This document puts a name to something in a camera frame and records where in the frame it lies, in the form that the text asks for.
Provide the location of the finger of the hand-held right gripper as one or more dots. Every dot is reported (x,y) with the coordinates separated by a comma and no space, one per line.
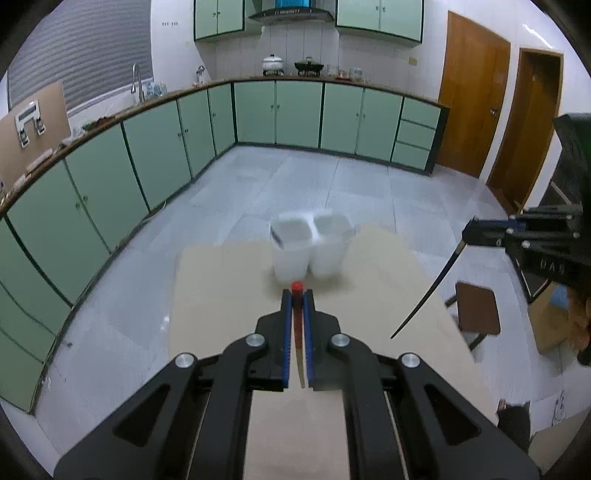
(485,230)
(545,254)

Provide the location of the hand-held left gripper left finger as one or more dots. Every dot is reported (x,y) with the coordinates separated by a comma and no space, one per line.
(287,332)

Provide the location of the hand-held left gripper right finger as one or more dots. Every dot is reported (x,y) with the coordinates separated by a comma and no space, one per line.
(310,341)

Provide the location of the red chopstick with wooden tip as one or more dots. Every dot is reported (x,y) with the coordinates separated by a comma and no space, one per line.
(298,314)

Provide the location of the white twin utensil holder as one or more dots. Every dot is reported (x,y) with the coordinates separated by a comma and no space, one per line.
(291,258)

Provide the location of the black chopstick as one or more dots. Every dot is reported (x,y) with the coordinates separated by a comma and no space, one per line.
(429,295)

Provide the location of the person's right hand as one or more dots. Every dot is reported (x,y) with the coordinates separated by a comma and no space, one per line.
(582,314)

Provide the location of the cardboard box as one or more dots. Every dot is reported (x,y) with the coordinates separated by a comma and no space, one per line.
(549,327)

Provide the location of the brown wooden stool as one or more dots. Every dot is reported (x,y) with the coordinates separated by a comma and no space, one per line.
(478,307)

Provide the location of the wooden door beside cabinets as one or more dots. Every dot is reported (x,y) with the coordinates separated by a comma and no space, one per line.
(471,92)

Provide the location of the dark brown block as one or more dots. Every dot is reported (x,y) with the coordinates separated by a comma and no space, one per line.
(515,427)

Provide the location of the group of glass jars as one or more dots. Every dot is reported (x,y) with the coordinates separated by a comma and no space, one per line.
(344,73)

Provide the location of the row of green base cabinets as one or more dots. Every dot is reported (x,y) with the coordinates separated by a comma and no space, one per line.
(138,152)

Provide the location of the black wok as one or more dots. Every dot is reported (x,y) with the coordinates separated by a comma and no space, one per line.
(308,67)

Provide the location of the white cooking pot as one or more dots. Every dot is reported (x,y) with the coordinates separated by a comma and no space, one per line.
(272,65)

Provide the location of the blue box in cabinet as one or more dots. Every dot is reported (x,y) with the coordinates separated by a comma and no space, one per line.
(291,14)

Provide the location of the metal kitchen faucet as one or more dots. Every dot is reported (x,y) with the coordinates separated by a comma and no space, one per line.
(137,83)

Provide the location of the brown cardboard sheet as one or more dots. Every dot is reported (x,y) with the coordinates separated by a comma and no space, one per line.
(53,110)

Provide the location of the grey window blind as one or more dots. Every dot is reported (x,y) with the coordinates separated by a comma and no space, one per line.
(92,46)

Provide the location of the wide green wall cabinet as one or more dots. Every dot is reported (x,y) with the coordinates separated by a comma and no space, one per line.
(378,18)

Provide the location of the small green wall cabinet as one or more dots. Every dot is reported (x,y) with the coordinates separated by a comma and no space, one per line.
(219,18)

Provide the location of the white plastic bracket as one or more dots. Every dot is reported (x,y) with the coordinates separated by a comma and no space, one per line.
(30,115)

